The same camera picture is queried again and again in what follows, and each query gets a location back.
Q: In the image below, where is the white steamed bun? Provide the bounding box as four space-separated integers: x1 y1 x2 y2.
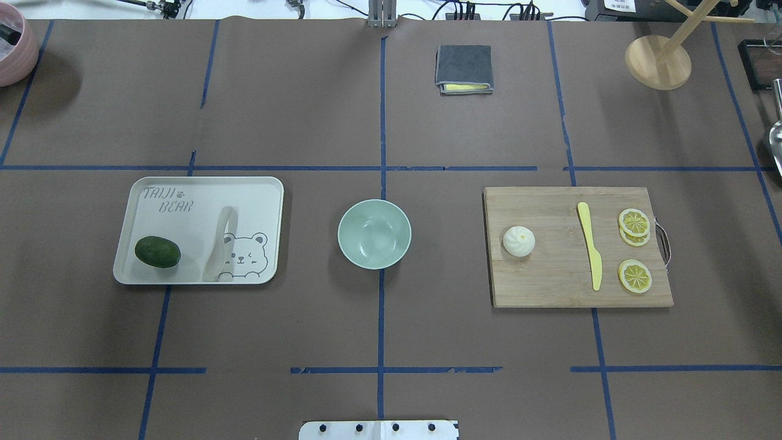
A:
501 225 536 257

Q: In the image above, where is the pale green bowl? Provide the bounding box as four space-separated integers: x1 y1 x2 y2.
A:
337 199 412 270

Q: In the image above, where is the pink bowl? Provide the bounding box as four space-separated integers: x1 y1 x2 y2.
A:
1 2 39 87

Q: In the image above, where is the grey and yellow folded cloth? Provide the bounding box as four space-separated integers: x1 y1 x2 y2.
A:
434 45 494 95

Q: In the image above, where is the bamboo cutting board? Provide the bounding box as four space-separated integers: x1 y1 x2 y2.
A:
483 186 673 307

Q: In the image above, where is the yellow plastic knife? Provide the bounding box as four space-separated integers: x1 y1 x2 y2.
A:
576 201 603 292

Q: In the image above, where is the white bear print tray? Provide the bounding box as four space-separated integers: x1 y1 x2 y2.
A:
114 177 284 285

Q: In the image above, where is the dark green avocado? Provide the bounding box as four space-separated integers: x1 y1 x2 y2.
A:
134 236 181 268

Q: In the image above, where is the upper top lemon slice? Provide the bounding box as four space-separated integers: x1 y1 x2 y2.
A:
618 208 651 238

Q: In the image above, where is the underlying lemon slice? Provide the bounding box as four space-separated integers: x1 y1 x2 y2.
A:
619 229 651 247

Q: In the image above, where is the lower lemon slice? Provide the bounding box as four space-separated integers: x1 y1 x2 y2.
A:
618 259 652 293

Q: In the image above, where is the wooden mug tree stand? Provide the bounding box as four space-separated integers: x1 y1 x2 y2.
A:
624 1 755 91

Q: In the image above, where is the metal scoop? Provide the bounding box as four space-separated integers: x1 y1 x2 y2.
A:
768 78 781 175

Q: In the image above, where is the dark rectangular tray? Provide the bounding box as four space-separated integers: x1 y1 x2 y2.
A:
737 39 781 91

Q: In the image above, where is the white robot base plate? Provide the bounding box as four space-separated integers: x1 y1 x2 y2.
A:
298 420 460 439

